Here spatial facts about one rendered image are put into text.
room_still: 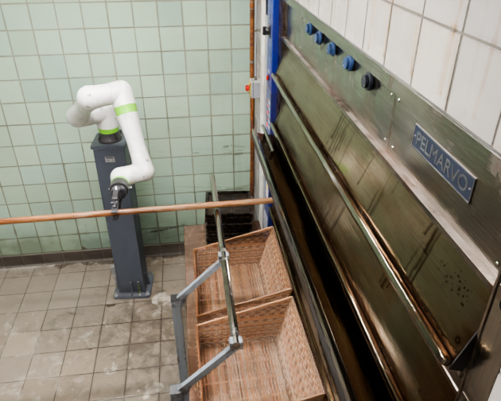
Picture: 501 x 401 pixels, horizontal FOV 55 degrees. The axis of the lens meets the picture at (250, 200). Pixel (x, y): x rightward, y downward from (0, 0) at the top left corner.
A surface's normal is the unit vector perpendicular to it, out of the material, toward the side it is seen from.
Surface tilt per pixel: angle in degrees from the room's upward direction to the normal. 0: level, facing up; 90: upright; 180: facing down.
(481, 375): 90
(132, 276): 90
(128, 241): 90
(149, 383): 0
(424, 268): 70
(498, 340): 90
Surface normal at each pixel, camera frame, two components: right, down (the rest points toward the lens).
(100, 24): 0.14, 0.51
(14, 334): 0.00, -0.86
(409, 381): -0.93, -0.22
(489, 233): -0.99, 0.07
